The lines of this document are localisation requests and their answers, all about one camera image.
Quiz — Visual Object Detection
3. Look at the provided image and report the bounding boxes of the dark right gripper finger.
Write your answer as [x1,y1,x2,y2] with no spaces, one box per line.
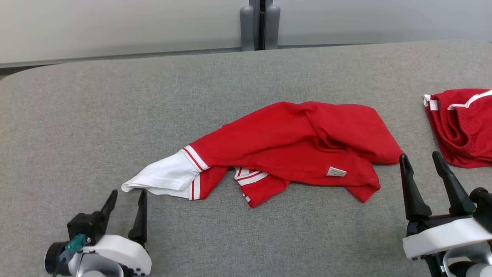
[432,151,477,216]
[399,154,432,222]

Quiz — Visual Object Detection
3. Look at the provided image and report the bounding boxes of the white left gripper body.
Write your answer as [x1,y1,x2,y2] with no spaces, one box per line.
[79,235,152,277]

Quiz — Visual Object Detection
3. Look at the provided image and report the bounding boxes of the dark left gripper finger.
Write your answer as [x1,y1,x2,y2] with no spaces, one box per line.
[128,189,148,247]
[101,190,118,224]

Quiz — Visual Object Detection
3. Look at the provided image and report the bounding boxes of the grey partition frame post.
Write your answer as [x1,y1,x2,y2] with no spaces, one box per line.
[249,0,273,50]

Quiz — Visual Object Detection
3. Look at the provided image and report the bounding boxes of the grey cylindrical post foot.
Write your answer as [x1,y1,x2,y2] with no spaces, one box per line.
[240,5,255,52]
[265,5,281,50]

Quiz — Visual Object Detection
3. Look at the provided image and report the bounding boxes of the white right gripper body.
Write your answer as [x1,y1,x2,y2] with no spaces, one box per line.
[402,214,492,260]

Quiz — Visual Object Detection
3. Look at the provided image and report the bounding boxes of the red and white jersey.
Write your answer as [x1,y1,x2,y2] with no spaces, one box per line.
[121,101,404,208]

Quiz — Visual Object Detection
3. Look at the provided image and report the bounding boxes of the left teal plug black cable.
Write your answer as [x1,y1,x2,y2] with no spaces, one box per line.
[52,234,91,277]

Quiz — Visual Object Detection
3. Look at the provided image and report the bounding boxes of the red shorts with white stripe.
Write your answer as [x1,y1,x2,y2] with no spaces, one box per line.
[423,88,492,169]

